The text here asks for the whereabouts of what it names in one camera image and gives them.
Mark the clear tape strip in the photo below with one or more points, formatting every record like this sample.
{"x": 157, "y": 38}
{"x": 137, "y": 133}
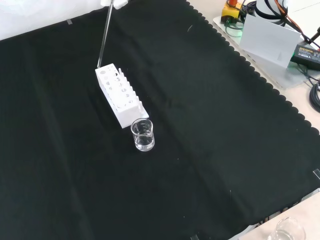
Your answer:
{"x": 317, "y": 174}
{"x": 69, "y": 22}

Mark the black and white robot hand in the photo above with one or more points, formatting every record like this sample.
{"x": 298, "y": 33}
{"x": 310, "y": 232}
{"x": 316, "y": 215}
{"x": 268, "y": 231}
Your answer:
{"x": 120, "y": 3}

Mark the clear glass rod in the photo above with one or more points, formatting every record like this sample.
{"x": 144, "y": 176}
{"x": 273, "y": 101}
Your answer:
{"x": 105, "y": 35}

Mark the white card board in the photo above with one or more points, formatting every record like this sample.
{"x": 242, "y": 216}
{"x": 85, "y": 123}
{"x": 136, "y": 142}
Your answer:
{"x": 267, "y": 40}

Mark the black table cloth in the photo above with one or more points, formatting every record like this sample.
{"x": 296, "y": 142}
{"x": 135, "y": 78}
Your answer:
{"x": 200, "y": 125}

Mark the yellow stop button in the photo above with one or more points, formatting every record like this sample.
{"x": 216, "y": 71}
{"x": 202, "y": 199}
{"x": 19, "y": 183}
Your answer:
{"x": 228, "y": 13}

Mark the black power adapter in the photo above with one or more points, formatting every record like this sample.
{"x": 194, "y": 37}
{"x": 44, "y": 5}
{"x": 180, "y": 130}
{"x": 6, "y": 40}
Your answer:
{"x": 306, "y": 53}

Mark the white test tube rack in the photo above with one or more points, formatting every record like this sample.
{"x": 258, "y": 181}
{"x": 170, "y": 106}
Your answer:
{"x": 117, "y": 105}

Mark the small clear glass beaker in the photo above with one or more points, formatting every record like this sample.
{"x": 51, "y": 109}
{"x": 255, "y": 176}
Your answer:
{"x": 142, "y": 141}

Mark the clear round glass flask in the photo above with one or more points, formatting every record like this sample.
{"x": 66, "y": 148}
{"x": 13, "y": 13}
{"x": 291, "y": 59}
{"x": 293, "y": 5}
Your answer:
{"x": 287, "y": 230}

